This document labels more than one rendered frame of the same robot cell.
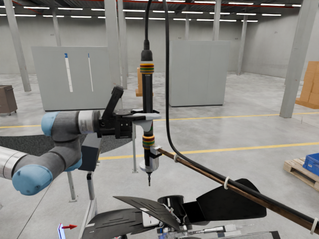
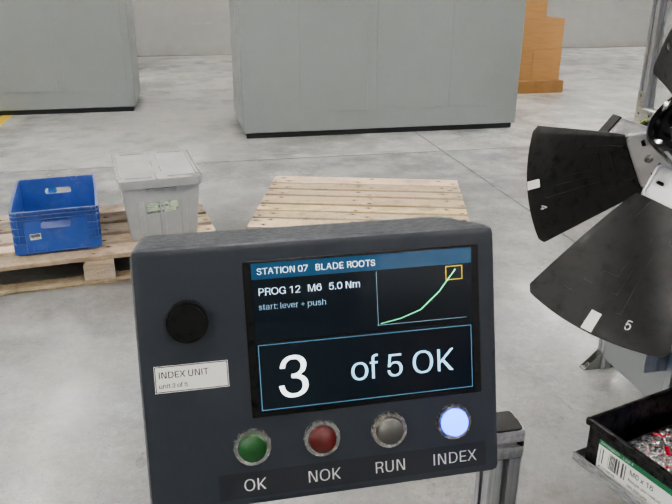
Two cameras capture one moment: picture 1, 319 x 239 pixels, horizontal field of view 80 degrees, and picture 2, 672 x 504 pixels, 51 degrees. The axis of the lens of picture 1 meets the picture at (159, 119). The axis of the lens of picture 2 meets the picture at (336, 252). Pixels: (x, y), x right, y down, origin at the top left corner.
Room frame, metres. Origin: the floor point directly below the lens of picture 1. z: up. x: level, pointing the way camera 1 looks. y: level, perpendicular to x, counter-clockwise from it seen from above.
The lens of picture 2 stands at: (1.27, 0.99, 1.43)
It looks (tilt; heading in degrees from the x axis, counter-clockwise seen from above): 22 degrees down; 266
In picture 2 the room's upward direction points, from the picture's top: straight up
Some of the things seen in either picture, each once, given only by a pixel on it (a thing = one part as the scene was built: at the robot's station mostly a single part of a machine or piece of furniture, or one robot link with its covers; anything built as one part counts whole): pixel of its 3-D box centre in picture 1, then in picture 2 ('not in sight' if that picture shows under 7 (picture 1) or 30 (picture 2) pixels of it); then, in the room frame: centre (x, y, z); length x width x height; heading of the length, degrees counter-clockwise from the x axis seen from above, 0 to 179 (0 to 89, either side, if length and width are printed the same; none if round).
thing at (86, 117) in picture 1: (89, 122); not in sight; (0.58, 0.23, 1.61); 0.08 x 0.05 x 0.08; 8
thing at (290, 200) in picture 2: not in sight; (362, 212); (0.84, -3.01, 0.07); 1.20 x 1.00 x 0.15; 172
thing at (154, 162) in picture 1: (150, 155); not in sight; (0.60, 0.03, 1.47); 0.09 x 0.07 x 0.10; 43
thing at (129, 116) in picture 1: (132, 117); not in sight; (0.57, 0.09, 1.63); 0.09 x 0.05 x 0.02; 88
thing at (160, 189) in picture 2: not in sight; (157, 193); (1.97, -2.69, 0.31); 0.60 x 0.42 x 0.33; 105
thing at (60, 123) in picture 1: (63, 124); not in sight; (0.57, 0.31, 1.60); 0.11 x 0.08 x 0.09; 98
